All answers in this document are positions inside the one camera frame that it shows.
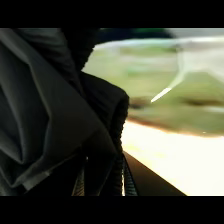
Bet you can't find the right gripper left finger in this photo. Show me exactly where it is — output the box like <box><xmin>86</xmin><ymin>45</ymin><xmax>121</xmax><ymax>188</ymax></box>
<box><xmin>71</xmin><ymin>165</ymin><xmax>87</xmax><ymax>197</ymax></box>

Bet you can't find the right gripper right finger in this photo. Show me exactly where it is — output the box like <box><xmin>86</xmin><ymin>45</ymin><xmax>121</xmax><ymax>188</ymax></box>
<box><xmin>121</xmin><ymin>151</ymin><xmax>186</xmax><ymax>197</ymax></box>

